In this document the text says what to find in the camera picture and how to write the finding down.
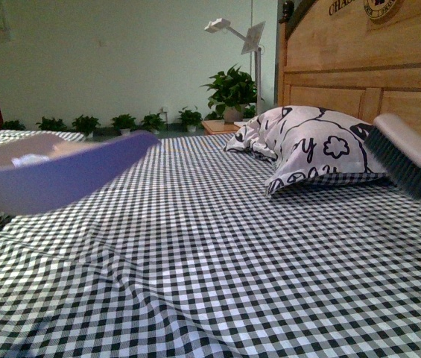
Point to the white paper trash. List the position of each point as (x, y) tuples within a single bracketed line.
[(29, 159)]

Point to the beige plastic dustpan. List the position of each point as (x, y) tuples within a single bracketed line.
[(75, 169)]

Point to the beige hand brush black bristles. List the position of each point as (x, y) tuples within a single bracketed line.
[(398, 148)]

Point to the small wooden side table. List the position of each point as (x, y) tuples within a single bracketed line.
[(214, 127)]

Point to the small potted plant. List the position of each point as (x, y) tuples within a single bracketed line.
[(86, 125), (190, 119), (13, 125), (153, 122), (51, 124), (124, 123)]

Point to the black white checkered bedsheet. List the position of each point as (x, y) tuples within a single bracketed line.
[(185, 256)]

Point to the large potted green plant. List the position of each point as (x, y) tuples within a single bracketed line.
[(234, 91)]

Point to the white cartoon print pillow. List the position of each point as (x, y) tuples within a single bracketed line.
[(308, 145)]

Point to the wooden bed headboard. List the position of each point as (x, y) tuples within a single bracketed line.
[(354, 57)]

